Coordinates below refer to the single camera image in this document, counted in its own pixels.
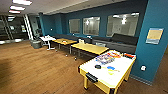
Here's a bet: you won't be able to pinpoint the wooden table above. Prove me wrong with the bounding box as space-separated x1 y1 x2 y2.
70 41 111 61
51 37 79 55

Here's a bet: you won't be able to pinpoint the interior window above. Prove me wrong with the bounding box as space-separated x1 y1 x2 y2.
106 12 141 38
82 15 101 36
67 17 82 35

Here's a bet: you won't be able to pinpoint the black air hockey puck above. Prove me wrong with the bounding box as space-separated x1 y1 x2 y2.
94 63 102 70

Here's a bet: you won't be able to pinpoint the small blue object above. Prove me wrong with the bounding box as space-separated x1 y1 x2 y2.
106 65 116 71

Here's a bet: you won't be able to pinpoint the yellow air hockey table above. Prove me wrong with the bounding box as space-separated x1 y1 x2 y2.
77 49 138 94

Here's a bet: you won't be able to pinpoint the small white table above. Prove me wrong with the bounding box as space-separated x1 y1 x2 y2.
38 34 57 52

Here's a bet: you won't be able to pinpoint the dark grey sofa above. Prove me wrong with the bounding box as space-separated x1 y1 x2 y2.
91 32 140 55

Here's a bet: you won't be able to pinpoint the grey ottoman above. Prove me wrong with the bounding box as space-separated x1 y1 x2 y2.
30 38 43 50

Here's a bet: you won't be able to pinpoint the dark glass entrance doors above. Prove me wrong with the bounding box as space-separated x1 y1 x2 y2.
0 14 28 43

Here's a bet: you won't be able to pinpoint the ceiling light panel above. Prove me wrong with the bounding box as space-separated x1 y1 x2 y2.
8 9 22 15
12 0 34 6
9 5 26 11

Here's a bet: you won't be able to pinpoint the white wall outlet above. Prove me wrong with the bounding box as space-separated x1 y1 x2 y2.
140 64 147 72

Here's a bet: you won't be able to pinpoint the yellow wall notice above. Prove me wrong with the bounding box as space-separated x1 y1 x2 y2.
145 26 165 46

